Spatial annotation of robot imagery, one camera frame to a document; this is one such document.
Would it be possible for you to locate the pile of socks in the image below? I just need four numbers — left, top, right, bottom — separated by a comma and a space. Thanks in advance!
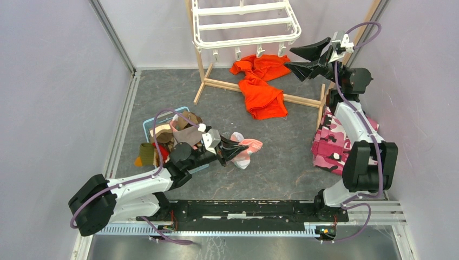
134, 111, 203, 167

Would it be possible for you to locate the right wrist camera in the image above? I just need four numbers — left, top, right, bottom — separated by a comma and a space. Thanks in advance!
329, 31, 355, 63

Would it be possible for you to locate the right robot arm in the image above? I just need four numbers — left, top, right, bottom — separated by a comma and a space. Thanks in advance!
284, 35, 398, 221

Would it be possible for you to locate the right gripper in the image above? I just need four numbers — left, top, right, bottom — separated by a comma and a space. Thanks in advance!
284, 37, 349, 88

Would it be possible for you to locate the pink camouflage backpack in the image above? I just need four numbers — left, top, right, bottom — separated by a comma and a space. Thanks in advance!
310, 106, 380, 177

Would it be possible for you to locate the pink sock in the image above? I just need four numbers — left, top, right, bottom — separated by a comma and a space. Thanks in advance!
230, 132, 263, 170

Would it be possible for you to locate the orange shirt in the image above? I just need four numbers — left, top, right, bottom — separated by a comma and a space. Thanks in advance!
229, 55, 291, 120

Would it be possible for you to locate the wooden drying rack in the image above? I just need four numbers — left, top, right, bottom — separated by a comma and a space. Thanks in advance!
185, 0, 382, 132

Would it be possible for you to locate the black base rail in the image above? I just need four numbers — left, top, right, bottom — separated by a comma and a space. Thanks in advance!
148, 200, 349, 232

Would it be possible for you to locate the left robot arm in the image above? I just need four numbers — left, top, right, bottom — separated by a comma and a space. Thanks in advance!
68, 136, 249, 237

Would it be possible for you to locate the white clip hanger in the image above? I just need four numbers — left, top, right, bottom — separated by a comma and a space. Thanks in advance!
186, 1, 302, 62

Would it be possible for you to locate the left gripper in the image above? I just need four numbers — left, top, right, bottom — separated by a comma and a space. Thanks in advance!
186, 133, 248, 171

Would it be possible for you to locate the light blue basket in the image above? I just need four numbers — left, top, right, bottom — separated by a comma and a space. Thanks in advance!
142, 106, 209, 174

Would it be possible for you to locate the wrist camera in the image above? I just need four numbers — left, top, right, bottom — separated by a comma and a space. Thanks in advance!
329, 31, 355, 63
198, 123, 221, 150

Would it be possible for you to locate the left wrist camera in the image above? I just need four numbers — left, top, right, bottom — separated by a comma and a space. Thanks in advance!
198, 123, 221, 150

